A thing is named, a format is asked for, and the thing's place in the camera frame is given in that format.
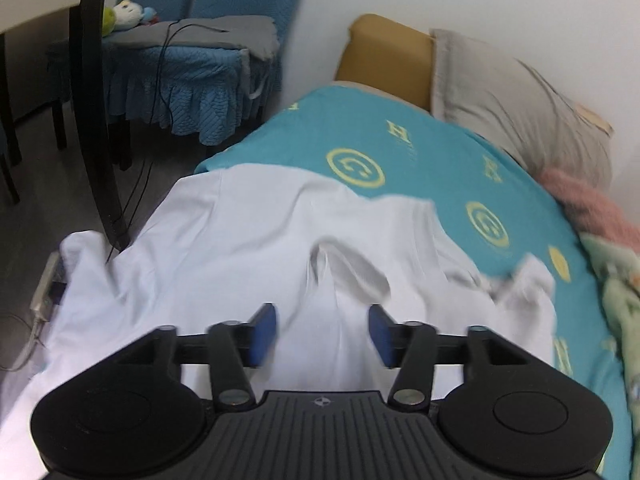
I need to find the white t-shirt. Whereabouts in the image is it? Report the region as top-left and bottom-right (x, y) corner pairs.
(1, 164), (555, 479)

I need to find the blue folding chair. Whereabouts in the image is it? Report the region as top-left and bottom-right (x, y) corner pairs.
(103, 0), (298, 145)

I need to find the teal patterned bed sheet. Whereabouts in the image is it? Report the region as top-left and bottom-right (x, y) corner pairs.
(198, 86), (634, 479)

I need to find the white power strip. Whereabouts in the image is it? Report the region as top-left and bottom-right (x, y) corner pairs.
(29, 250), (67, 323)

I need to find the green cartoon fleece blanket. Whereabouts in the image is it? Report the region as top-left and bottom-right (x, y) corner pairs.
(579, 231), (640, 411)

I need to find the pink fluffy blanket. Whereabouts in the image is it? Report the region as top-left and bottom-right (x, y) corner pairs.
(535, 168), (640, 252)

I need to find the grey pillow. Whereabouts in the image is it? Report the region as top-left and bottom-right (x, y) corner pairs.
(431, 29), (613, 190)

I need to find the mustard yellow headboard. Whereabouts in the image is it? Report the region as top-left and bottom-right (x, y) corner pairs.
(334, 14), (435, 112)

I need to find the grey cloth on chair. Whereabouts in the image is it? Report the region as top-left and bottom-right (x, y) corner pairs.
(102, 14), (281, 104)

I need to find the black desk leg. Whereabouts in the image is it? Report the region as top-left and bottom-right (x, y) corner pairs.
(70, 0), (130, 250)

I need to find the white plush toy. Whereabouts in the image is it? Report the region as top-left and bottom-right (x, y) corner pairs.
(102, 0), (157, 37)

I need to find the black cable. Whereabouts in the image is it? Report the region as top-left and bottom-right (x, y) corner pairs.
(104, 18), (231, 266)

